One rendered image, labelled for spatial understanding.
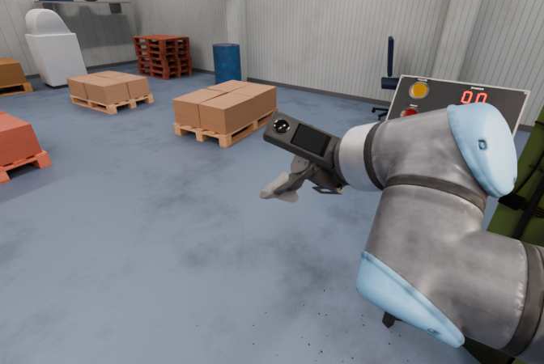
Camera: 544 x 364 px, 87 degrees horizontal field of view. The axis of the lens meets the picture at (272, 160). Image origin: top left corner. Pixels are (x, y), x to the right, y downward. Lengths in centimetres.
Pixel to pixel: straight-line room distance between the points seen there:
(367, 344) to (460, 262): 141
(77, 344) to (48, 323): 22
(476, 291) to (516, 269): 3
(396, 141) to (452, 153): 6
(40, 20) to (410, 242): 681
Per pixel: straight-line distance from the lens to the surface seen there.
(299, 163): 46
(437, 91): 105
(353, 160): 37
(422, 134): 32
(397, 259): 27
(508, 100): 105
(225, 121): 317
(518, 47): 465
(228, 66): 570
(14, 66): 696
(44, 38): 686
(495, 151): 32
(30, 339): 198
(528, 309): 29
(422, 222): 28
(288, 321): 166
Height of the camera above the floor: 140
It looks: 28 degrees down
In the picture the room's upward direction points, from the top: straight up
